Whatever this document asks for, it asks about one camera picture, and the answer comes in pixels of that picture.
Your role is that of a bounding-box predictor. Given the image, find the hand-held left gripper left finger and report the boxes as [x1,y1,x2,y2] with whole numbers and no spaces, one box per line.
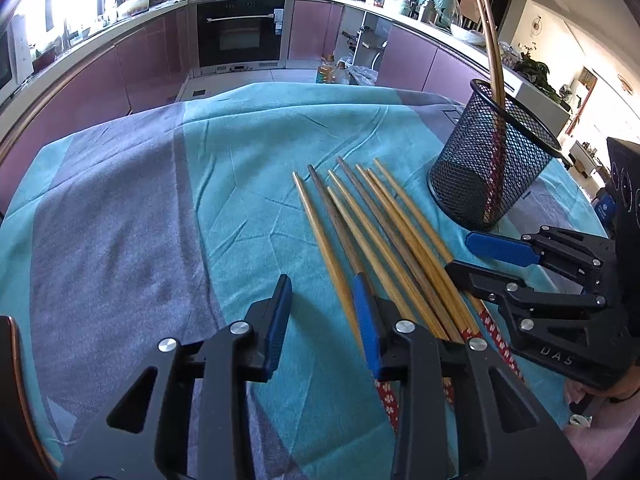
[57,274,293,480]

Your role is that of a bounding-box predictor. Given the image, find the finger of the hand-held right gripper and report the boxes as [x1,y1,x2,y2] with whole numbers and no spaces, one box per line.
[464,226,618,295]
[444,259,610,343]

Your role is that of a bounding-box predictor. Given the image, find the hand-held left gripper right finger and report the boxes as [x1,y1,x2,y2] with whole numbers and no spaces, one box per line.
[352,274,587,480]

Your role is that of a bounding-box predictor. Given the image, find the bunch of wooden chopsticks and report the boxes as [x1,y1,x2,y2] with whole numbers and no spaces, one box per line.
[291,156,523,433]

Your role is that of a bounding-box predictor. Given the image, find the black mesh utensil holder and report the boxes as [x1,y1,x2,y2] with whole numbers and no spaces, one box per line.
[428,79,563,231]

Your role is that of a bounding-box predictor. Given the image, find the person's right forearm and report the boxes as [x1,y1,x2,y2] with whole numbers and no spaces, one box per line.
[564,380,640,480]

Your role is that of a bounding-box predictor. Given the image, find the light bamboo chopstick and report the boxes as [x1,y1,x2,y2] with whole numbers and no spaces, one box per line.
[481,0,507,226]
[472,0,503,227]

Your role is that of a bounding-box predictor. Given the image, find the teal grey striped tablecloth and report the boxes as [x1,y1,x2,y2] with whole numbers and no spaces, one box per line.
[0,82,608,480]

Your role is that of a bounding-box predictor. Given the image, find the green houseplant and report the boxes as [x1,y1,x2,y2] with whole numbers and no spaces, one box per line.
[517,42,562,102]

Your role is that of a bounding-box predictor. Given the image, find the white bowl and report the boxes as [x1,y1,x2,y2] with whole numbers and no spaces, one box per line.
[450,22,487,44]

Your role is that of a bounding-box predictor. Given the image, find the pale green appliance cover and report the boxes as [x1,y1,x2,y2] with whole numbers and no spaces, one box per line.
[419,0,462,28]

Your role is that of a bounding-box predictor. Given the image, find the dark wood-edged panel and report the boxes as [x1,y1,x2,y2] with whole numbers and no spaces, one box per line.
[0,314,57,480]

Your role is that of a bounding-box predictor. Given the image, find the pink kitchen base cabinets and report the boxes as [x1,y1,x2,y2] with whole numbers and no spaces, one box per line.
[0,0,521,216]

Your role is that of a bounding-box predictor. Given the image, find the black built-in oven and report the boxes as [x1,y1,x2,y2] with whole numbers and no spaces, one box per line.
[195,0,289,69]

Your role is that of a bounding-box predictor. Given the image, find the white microwave oven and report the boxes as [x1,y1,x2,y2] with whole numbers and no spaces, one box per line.
[0,24,27,106]

